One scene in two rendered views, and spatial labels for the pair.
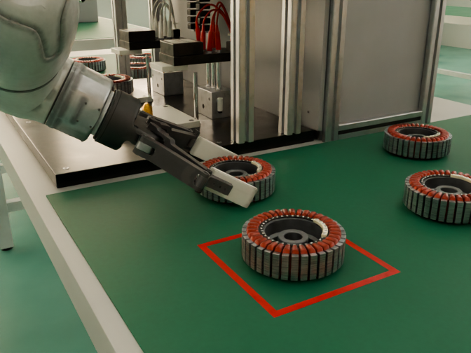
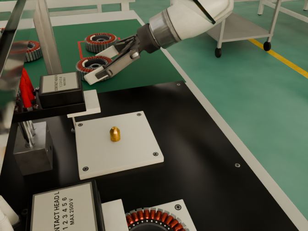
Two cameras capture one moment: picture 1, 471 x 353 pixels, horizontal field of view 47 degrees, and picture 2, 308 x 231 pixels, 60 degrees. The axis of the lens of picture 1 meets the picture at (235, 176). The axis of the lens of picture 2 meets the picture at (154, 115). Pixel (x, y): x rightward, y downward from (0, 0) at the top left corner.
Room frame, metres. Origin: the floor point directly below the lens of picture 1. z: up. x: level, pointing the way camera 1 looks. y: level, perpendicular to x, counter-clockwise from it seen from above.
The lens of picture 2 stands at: (1.37, 0.33, 1.13)
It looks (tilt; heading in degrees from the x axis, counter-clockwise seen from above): 37 degrees down; 193
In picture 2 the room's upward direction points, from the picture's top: straight up
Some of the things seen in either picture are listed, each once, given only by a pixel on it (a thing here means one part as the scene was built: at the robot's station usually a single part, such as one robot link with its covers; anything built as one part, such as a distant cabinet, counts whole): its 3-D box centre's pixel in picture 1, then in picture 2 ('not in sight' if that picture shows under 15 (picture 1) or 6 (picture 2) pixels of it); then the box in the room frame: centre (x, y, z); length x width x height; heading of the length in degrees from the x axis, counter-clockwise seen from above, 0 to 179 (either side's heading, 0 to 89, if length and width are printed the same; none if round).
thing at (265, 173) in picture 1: (235, 178); (96, 68); (0.71, 0.00, 0.77); 0.11 x 0.11 x 0.04
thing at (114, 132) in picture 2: (147, 110); (114, 133); (1.01, 0.17, 0.80); 0.02 x 0.02 x 0.03
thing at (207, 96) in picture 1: (214, 100); (35, 147); (1.08, 0.04, 0.80); 0.07 x 0.05 x 0.06; 30
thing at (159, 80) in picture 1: (167, 80); not in sight; (1.29, 0.16, 0.80); 0.07 x 0.05 x 0.06; 30
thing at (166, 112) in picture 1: (148, 120); (115, 140); (1.01, 0.17, 0.78); 0.15 x 0.15 x 0.01; 30
